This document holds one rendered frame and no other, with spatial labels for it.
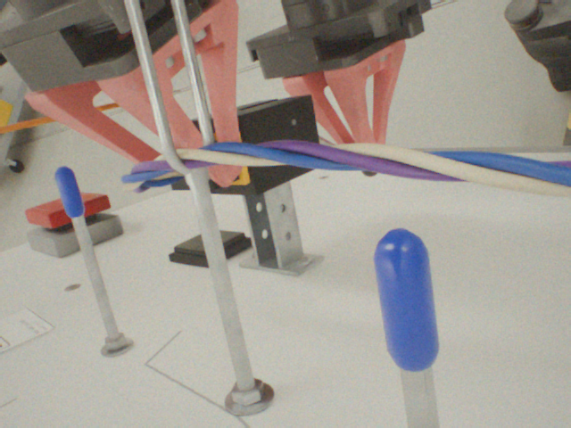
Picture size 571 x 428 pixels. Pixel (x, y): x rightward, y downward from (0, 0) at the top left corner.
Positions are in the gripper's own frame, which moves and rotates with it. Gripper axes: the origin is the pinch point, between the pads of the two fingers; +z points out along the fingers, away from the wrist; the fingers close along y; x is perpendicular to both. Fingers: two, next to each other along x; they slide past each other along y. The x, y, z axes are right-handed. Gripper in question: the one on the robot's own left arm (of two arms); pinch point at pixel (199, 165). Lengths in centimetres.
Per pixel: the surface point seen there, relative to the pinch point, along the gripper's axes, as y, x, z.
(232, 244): -4.2, 1.9, 7.8
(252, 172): 2.1, 1.0, 1.3
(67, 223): -18.9, 0.2, 5.4
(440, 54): -52, 138, 64
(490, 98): -33, 120, 71
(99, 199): -18.4, 3.3, 5.6
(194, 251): -5.5, 0.2, 6.7
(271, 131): 2.2, 3.3, 0.5
